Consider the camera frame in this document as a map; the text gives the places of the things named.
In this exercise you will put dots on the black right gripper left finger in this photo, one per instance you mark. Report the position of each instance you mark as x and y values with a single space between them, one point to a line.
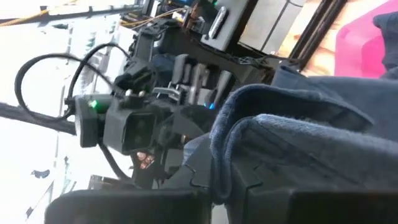
124 208

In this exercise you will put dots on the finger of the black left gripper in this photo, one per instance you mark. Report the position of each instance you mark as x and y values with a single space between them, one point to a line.
189 123

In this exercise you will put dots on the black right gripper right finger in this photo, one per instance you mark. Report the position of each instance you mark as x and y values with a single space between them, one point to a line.
326 208

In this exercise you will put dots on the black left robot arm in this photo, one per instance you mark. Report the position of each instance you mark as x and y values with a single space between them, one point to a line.
146 40

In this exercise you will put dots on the grey chair parts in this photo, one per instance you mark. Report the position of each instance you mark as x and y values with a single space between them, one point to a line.
199 74

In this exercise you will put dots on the person's hand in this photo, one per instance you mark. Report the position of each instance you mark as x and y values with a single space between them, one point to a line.
145 159

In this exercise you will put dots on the black overhead beam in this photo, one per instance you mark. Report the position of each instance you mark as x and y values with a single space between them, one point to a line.
31 116

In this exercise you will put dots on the pink plastic bin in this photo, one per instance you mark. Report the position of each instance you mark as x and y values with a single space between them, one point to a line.
354 46

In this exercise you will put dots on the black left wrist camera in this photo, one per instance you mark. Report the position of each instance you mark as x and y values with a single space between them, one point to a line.
136 130

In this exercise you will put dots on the black aluminium table frame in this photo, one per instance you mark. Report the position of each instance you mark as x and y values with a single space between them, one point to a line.
314 31

